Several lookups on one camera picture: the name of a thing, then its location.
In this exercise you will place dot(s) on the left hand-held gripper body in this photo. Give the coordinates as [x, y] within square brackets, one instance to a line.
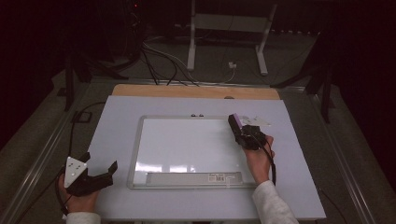
[84, 183]

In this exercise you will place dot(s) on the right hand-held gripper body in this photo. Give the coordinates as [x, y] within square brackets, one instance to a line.
[255, 138]

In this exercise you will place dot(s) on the silver framed whiteboard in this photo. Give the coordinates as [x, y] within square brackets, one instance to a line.
[186, 146]

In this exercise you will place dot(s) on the person's left hand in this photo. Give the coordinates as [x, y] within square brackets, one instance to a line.
[81, 203]

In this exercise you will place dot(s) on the person's right hand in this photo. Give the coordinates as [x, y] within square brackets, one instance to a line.
[258, 165]

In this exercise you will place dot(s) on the black square floor plate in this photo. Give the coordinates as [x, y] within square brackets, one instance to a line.
[81, 117]

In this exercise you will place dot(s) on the large white table mat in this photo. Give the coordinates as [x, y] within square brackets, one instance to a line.
[118, 124]

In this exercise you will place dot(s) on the white plug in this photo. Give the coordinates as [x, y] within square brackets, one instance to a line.
[232, 65]

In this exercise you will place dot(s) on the wooden table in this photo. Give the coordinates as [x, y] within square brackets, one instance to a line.
[186, 91]

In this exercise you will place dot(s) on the black tripod stand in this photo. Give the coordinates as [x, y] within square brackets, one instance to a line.
[326, 93]
[69, 84]

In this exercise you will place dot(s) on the white metal stand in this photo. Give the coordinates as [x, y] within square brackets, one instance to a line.
[191, 46]

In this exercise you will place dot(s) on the dark equipment rack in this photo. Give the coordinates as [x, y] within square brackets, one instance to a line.
[134, 28]

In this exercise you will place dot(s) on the metal floor rail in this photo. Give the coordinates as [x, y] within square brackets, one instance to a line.
[37, 165]
[345, 174]

